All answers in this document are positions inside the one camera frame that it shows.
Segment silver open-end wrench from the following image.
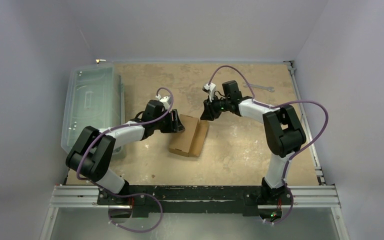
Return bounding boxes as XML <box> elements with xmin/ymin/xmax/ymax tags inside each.
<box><xmin>242</xmin><ymin>82</ymin><xmax>275</xmax><ymax>93</ymax></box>

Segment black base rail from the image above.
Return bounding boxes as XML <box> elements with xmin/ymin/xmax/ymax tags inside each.
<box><xmin>97</xmin><ymin>185</ymin><xmax>293</xmax><ymax>221</ymax></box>

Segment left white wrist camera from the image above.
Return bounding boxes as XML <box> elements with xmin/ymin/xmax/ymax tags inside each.
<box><xmin>155</xmin><ymin>94</ymin><xmax>173</xmax><ymax>110</ymax></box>

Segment brown cardboard box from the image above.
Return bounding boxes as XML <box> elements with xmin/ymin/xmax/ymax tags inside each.
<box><xmin>168</xmin><ymin>114</ymin><xmax>209</xmax><ymax>158</ymax></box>

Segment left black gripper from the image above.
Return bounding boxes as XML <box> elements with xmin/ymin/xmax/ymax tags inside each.
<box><xmin>153</xmin><ymin>109</ymin><xmax>183</xmax><ymax>133</ymax></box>

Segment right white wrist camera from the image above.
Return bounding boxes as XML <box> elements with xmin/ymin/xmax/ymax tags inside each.
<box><xmin>202</xmin><ymin>82</ymin><xmax>217</xmax><ymax>103</ymax></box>

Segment clear plastic storage bin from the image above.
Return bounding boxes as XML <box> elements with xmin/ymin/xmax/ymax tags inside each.
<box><xmin>61</xmin><ymin>63</ymin><xmax>126</xmax><ymax>153</ymax></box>

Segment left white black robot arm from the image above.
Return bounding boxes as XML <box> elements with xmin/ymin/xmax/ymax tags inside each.
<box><xmin>65</xmin><ymin>100</ymin><xmax>185</xmax><ymax>205</ymax></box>

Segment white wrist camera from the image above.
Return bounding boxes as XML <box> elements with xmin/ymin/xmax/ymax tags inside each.
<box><xmin>155</xmin><ymin>94</ymin><xmax>173</xmax><ymax>110</ymax></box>
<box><xmin>202</xmin><ymin>82</ymin><xmax>217</xmax><ymax>103</ymax></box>

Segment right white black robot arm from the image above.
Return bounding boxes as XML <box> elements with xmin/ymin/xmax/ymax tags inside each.
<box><xmin>200</xmin><ymin>80</ymin><xmax>307</xmax><ymax>205</ymax></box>

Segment aluminium frame rail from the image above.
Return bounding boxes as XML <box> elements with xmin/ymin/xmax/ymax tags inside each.
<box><xmin>41</xmin><ymin>185</ymin><xmax>350</xmax><ymax>240</ymax></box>

